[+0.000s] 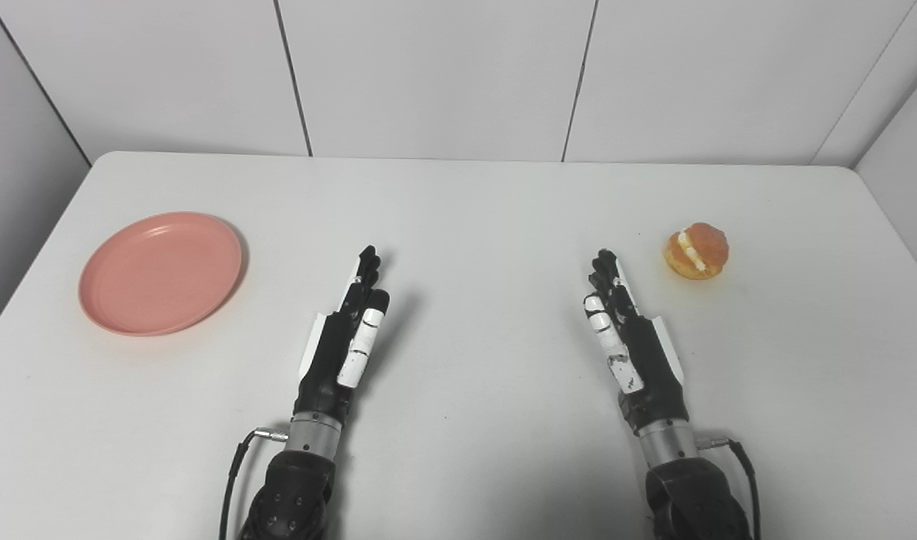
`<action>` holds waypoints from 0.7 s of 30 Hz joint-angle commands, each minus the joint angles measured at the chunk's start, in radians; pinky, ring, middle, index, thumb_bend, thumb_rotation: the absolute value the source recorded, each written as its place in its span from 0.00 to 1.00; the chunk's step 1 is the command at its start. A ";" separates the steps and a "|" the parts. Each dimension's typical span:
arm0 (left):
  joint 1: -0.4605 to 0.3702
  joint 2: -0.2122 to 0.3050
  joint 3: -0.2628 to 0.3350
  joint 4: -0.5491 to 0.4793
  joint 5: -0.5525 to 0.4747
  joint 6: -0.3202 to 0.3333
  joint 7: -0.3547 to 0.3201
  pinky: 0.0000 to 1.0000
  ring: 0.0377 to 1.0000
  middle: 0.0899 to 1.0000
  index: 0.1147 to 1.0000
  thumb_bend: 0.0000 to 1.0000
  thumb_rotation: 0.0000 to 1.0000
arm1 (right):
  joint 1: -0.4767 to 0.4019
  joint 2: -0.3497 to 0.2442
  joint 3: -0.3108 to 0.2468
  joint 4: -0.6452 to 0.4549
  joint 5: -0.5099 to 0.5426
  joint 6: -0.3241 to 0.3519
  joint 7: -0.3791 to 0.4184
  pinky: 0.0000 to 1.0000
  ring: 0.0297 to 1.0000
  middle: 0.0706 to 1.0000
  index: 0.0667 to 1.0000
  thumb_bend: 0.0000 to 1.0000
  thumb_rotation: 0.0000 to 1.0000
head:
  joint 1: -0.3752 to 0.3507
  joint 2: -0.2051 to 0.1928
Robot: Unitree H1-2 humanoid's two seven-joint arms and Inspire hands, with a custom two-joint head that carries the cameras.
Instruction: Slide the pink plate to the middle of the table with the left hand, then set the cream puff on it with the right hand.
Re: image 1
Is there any pink round plate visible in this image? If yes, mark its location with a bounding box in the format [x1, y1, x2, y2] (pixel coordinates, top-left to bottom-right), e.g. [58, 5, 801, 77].
[79, 211, 244, 337]

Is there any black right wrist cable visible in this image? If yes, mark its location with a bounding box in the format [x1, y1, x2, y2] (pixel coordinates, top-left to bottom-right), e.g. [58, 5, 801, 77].
[697, 436, 762, 540]

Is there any cream puff pastry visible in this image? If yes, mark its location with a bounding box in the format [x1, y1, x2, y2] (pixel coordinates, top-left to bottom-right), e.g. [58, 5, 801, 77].
[664, 222, 730, 281]

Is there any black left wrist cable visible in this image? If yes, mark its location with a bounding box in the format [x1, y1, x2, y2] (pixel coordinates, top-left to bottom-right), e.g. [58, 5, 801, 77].
[219, 427, 289, 540]

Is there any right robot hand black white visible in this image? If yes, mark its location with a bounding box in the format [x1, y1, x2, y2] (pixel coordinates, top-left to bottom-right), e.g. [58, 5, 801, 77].
[583, 249, 690, 437]

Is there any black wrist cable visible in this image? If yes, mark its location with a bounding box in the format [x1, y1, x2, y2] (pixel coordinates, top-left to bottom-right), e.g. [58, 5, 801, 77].
[697, 436, 762, 540]
[219, 427, 289, 540]

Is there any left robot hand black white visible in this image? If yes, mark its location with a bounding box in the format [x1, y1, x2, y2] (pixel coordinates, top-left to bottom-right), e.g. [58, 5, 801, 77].
[292, 245, 391, 427]

